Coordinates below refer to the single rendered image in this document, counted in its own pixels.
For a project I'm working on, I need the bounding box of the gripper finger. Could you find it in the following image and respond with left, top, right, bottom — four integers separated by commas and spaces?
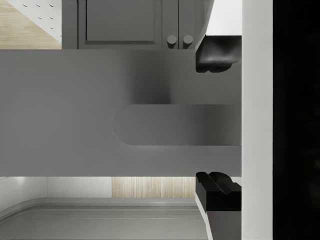
195, 171, 242, 212
194, 34, 242, 74

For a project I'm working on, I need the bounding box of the white cabinet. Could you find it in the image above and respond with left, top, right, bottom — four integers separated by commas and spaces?
61, 0, 216, 50

